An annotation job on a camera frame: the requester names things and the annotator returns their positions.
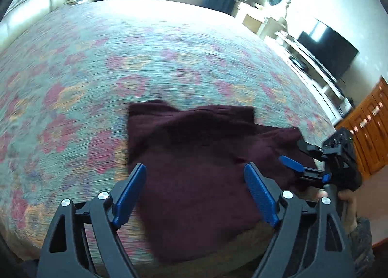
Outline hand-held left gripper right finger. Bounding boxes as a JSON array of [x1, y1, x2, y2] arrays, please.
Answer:
[[244, 162, 355, 278]]

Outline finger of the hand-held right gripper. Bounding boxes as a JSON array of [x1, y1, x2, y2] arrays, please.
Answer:
[[297, 140, 326, 160], [279, 155, 331, 188]]

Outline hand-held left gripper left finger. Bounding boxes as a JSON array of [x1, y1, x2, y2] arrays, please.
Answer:
[[37, 163, 147, 278]]

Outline dark maroon pants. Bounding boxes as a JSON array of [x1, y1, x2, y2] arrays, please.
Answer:
[[127, 99, 317, 266]]

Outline person's right forearm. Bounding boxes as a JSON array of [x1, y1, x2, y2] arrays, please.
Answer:
[[342, 217, 375, 278]]

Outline person's right hand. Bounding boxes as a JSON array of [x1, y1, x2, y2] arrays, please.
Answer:
[[337, 190, 359, 230]]

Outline orange wooden cabinet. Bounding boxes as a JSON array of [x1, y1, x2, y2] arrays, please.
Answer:
[[335, 76, 388, 177]]

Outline white television stand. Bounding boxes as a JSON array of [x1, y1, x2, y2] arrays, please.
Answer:
[[264, 31, 355, 119]]

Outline black flat screen television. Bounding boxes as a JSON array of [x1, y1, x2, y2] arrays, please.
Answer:
[[297, 18, 360, 80]]

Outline floral quilted bedspread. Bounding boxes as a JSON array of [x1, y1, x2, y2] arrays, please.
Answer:
[[0, 0, 346, 278]]

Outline cream tufted leather headboard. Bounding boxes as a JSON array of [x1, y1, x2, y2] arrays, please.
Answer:
[[0, 0, 67, 54]]

